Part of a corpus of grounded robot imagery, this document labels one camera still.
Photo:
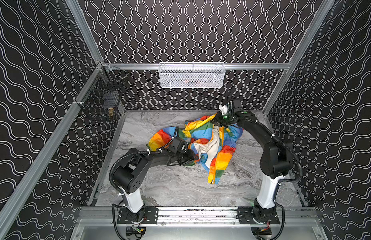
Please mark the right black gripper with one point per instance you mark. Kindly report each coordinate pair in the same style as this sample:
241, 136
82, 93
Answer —
218, 120

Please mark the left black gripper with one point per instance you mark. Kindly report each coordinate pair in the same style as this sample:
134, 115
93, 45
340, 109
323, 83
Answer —
188, 157

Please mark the rainbow striped jacket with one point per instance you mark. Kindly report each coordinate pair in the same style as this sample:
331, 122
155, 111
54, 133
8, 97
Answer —
214, 146

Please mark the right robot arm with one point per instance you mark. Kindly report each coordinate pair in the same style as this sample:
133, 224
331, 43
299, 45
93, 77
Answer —
279, 163

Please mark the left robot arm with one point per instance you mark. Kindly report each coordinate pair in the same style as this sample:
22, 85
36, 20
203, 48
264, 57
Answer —
128, 172

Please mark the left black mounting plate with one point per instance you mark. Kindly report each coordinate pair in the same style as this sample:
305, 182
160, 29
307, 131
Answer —
146, 215

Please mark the black mounting plate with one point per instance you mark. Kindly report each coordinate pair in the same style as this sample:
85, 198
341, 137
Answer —
146, 215
257, 216

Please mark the small brass object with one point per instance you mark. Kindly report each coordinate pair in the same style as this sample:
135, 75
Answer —
110, 112

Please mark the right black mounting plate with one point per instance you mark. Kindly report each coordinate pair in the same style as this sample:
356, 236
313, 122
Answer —
257, 216

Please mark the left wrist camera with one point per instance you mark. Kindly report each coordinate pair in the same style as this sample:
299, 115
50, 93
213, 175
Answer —
178, 145

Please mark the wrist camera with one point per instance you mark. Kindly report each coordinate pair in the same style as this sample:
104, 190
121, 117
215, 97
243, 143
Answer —
178, 145
231, 107

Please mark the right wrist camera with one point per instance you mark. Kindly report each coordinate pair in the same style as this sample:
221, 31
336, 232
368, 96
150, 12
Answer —
231, 107

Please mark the white wire mesh basket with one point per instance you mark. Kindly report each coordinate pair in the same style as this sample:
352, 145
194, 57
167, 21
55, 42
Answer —
190, 75

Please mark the black wire basket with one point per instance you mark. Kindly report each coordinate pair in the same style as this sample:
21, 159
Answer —
106, 89

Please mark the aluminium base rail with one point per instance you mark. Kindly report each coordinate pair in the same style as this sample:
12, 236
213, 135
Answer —
199, 217

